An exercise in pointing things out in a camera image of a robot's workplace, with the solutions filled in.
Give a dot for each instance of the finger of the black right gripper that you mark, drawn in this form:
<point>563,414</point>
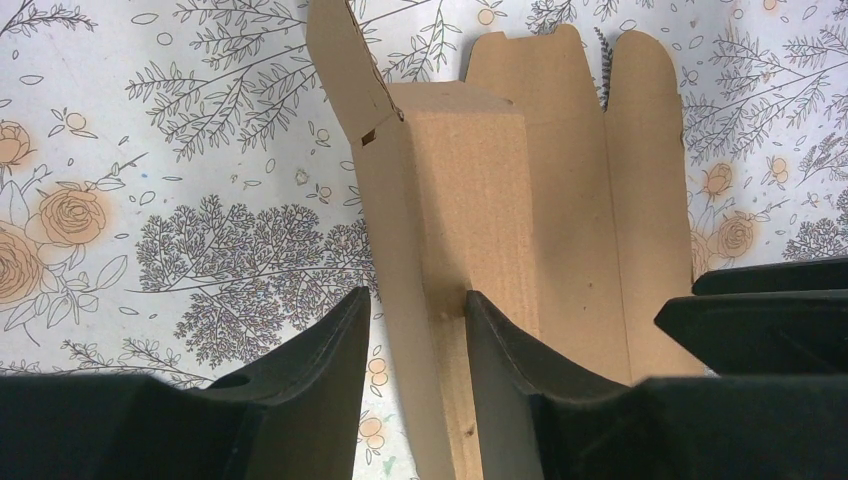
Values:
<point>798,332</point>
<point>812,275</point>

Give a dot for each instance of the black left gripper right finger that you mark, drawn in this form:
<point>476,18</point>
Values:
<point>538,414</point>

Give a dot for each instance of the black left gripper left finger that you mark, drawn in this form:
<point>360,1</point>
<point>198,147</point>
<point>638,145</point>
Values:
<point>294,412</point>

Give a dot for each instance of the brown cardboard box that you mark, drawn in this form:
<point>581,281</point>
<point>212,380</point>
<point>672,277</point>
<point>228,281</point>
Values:
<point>569,216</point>

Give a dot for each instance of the floral patterned table mat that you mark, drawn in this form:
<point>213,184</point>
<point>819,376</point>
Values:
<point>178,199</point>

